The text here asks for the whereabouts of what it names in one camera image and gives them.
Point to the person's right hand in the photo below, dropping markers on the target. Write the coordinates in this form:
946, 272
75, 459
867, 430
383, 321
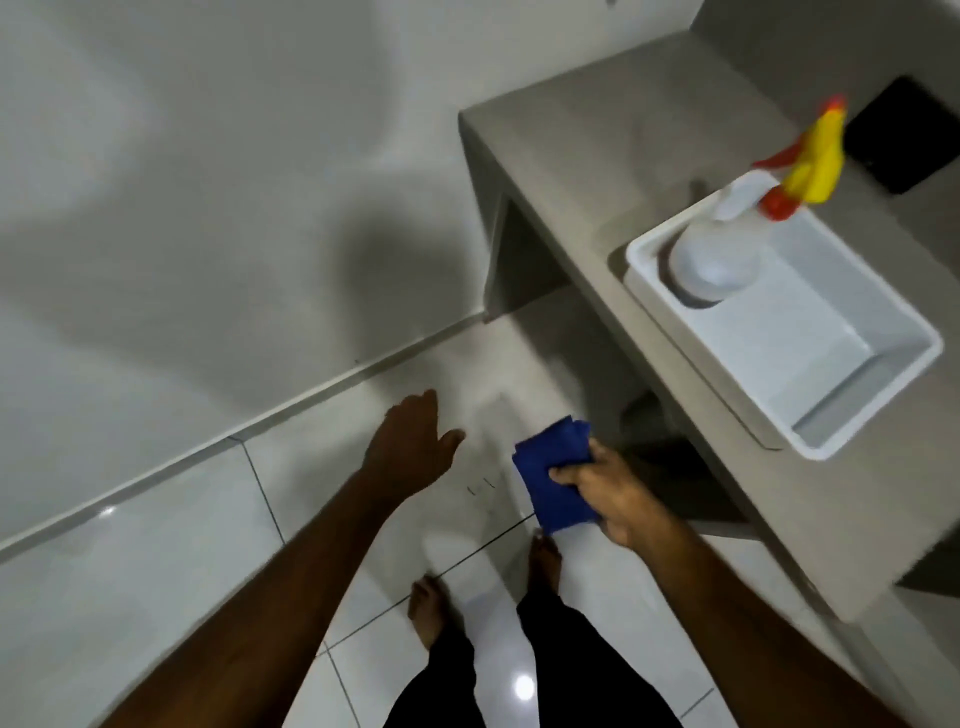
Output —
615, 499

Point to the person's left hand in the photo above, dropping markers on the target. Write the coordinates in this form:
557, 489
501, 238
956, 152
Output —
405, 450

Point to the person's left thumb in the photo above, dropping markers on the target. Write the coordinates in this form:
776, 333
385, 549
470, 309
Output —
452, 446

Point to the person's right thumb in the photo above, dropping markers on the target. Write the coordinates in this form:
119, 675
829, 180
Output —
571, 475

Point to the blue cleaning cloth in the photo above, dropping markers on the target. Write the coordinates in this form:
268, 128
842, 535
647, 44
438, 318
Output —
547, 480

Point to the person's left forearm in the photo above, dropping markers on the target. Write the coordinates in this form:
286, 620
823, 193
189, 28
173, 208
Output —
270, 607

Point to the person's right forearm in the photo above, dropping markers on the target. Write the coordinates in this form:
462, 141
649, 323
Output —
750, 637

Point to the person's right foot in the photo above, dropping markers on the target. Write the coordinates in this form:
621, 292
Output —
545, 562

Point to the person's foot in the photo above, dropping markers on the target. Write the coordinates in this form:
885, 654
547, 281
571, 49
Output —
427, 607
545, 562

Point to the person's left foot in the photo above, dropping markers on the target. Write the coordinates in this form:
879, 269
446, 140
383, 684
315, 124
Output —
427, 607

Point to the black trousers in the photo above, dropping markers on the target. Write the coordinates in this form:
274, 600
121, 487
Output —
577, 667

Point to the white spray bottle yellow trigger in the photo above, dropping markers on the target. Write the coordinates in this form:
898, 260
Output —
720, 251

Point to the white plastic tub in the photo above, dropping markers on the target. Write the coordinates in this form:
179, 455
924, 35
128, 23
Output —
810, 337

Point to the black square object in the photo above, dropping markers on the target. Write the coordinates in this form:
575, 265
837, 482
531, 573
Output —
904, 135

